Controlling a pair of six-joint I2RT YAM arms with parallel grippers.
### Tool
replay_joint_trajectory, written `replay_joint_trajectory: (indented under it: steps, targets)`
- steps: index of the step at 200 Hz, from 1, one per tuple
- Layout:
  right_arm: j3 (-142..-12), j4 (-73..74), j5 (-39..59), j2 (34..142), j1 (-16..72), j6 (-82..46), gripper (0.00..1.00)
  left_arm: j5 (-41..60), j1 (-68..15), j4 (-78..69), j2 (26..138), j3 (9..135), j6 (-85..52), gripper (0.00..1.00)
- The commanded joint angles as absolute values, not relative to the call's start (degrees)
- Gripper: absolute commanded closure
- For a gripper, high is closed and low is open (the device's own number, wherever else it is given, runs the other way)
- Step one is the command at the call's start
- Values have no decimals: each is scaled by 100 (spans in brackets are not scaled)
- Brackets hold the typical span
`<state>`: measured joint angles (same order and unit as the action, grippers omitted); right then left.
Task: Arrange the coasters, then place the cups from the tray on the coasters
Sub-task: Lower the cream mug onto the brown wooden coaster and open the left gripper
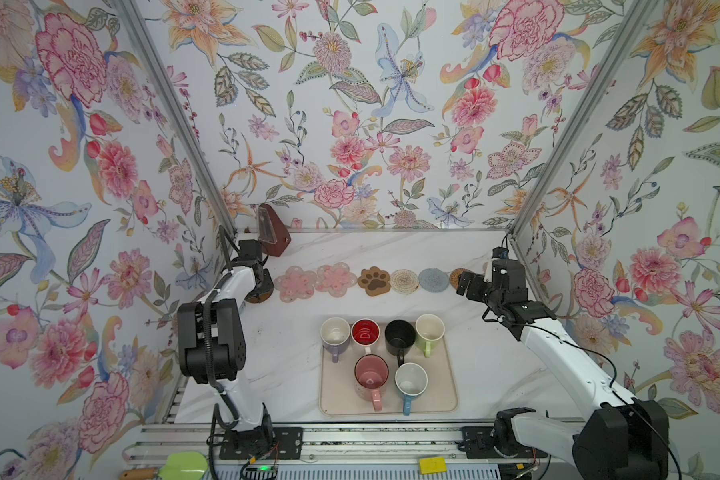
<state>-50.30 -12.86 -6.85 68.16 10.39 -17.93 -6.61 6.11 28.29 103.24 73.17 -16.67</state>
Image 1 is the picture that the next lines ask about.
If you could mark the brown wooden metronome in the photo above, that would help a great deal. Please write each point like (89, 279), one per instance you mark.
(272, 232)

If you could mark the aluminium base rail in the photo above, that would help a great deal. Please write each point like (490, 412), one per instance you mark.
(357, 450)

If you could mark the green spatula wooden handle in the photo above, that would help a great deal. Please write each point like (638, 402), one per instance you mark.
(178, 466)

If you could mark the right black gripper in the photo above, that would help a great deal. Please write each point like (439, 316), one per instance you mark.
(477, 284)

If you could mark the brown round cork coaster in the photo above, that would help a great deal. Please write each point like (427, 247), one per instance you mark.
(258, 296)

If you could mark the woven rattan round coaster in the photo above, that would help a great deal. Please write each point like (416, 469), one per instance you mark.
(455, 277)

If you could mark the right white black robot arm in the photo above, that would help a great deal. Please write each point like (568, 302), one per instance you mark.
(622, 437)

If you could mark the cream mug pink handle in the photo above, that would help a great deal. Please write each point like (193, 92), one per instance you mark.
(265, 280)

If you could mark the purple mug white inside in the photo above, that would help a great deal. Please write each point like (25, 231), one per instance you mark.
(335, 335)

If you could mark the red mug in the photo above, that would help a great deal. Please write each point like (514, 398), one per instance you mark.
(365, 335)

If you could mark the brown paw print coaster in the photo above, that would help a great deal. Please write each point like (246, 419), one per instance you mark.
(374, 281)

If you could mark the light green mug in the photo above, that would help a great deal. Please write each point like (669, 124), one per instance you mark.
(430, 330)

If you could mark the yellow sticky label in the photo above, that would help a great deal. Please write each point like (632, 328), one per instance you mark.
(432, 466)

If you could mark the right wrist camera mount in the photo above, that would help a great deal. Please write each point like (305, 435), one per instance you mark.
(500, 253)

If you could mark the black mug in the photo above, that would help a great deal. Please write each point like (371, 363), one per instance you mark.
(400, 337)

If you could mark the pink flower coaster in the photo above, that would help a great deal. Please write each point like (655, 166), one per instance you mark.
(295, 284)
(335, 279)

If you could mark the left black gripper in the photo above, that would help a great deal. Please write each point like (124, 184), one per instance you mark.
(261, 272)

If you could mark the grey-blue woven round coaster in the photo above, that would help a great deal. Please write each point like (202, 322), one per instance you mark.
(434, 280)

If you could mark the blue mug white inside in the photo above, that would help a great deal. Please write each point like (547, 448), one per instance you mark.
(411, 381)

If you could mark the beige serving tray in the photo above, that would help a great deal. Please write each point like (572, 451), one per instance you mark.
(338, 397)

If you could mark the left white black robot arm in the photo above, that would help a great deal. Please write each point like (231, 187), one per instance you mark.
(212, 348)

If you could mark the white multicolour zigzag coaster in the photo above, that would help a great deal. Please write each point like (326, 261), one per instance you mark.
(404, 281)

